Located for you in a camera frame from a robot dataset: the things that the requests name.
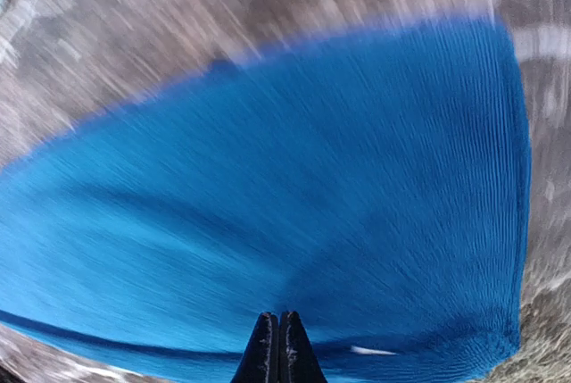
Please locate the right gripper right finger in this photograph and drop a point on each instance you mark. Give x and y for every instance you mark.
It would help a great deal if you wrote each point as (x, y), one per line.
(297, 361)

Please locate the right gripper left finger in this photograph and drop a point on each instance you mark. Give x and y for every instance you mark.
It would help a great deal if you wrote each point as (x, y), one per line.
(259, 363)

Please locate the blue towel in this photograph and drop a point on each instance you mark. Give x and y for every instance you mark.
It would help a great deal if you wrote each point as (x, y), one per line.
(376, 182)

